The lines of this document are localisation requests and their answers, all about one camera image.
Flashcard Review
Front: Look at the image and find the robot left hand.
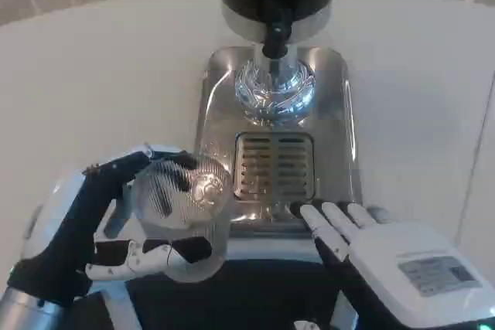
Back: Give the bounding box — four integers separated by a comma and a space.
7, 143, 214, 305

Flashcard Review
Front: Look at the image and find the slotted steel tray grid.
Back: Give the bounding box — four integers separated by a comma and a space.
233, 131, 321, 202

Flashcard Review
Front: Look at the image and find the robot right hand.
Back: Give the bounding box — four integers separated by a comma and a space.
289, 199, 495, 330

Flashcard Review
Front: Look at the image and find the steel drip tray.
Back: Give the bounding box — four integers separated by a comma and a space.
192, 46, 364, 231

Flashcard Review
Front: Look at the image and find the black dispenser tap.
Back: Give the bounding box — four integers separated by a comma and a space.
261, 0, 294, 60

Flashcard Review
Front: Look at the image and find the clear ribbed glass cup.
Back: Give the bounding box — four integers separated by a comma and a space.
128, 153, 236, 284

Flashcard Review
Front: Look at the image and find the robot torso black and silver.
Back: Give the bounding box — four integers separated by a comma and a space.
90, 206, 361, 330

